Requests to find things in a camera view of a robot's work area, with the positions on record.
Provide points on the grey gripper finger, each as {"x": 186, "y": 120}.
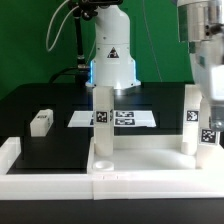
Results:
{"x": 217, "y": 124}

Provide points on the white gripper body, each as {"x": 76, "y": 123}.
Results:
{"x": 207, "y": 64}

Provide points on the white desk top tray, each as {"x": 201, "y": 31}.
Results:
{"x": 145, "y": 153}

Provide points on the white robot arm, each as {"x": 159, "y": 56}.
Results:
{"x": 200, "y": 25}

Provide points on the white U-shaped obstacle fence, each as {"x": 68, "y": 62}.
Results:
{"x": 99, "y": 185}

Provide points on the fiducial marker sheet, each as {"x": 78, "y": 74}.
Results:
{"x": 135, "y": 118}

